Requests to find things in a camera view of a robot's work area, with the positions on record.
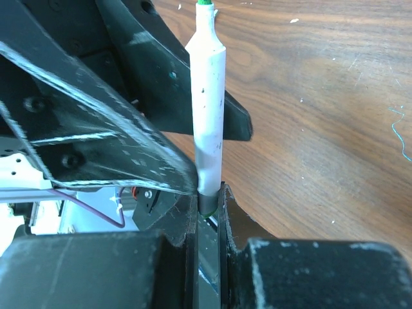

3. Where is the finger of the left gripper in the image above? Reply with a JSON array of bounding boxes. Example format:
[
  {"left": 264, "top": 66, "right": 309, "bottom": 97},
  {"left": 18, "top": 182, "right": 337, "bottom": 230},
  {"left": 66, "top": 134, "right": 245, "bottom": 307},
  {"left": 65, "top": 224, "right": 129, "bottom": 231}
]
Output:
[
  {"left": 95, "top": 0, "right": 254, "bottom": 142},
  {"left": 1, "top": 42, "right": 197, "bottom": 195}
]

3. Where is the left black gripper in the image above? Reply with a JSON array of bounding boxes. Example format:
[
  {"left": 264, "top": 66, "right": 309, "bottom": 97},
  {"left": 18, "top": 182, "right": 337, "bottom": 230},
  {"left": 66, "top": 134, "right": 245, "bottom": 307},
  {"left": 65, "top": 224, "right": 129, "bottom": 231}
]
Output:
[{"left": 0, "top": 0, "right": 145, "bottom": 162}]

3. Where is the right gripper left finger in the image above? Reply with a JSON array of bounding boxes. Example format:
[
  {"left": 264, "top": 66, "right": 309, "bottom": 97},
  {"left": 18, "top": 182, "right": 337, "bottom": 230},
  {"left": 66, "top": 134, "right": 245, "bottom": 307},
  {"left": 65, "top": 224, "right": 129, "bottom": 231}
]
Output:
[{"left": 1, "top": 196, "right": 198, "bottom": 308}]

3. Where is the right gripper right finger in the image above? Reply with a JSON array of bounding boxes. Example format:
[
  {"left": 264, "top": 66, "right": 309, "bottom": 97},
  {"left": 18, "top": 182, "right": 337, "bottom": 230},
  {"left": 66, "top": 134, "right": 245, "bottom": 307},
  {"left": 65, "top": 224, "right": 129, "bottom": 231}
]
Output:
[{"left": 218, "top": 184, "right": 411, "bottom": 308}]

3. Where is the white pen dark green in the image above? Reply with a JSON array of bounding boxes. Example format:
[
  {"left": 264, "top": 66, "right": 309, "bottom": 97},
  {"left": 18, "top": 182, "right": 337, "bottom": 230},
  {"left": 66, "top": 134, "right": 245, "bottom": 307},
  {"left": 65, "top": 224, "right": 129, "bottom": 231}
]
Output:
[{"left": 186, "top": 1, "right": 226, "bottom": 218}]

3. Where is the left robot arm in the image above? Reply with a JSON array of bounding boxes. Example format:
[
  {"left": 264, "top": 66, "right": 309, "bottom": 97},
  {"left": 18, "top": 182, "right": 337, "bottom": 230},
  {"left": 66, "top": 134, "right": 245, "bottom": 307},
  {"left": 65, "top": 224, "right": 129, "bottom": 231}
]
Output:
[{"left": 1, "top": 1, "right": 198, "bottom": 195}]

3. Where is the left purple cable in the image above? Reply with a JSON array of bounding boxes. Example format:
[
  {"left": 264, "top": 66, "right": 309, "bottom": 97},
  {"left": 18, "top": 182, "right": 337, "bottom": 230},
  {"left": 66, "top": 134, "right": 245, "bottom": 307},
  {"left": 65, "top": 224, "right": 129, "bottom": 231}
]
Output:
[{"left": 48, "top": 186, "right": 127, "bottom": 229}]

